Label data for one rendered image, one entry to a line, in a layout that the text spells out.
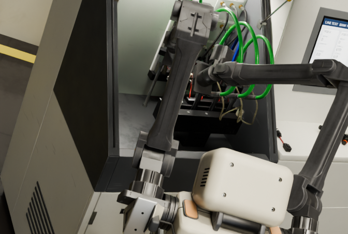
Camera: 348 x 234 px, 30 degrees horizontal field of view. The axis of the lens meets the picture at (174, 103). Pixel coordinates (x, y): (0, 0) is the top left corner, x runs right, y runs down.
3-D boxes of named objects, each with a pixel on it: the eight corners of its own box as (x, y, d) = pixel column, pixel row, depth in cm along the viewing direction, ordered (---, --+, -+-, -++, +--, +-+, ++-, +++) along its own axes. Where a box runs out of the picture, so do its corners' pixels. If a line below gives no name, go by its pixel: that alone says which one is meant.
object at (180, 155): (104, 192, 218) (119, 156, 210) (101, 183, 221) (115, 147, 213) (252, 192, 249) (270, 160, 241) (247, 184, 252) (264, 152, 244)
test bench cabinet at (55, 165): (34, 339, 254) (93, 192, 215) (6, 229, 295) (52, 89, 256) (186, 320, 290) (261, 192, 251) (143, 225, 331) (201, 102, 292)
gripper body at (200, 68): (212, 68, 227) (221, 63, 220) (208, 96, 225) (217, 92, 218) (195, 63, 225) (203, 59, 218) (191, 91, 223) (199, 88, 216)
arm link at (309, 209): (306, 222, 165) (317, 228, 169) (312, 184, 169) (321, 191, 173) (276, 221, 171) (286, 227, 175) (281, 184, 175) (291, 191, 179)
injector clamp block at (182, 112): (155, 145, 244) (169, 113, 236) (146, 128, 251) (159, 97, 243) (229, 148, 261) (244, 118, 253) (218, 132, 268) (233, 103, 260)
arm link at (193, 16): (174, 13, 142) (218, 26, 143) (178, -7, 154) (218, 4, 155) (129, 174, 164) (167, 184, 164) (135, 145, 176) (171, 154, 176)
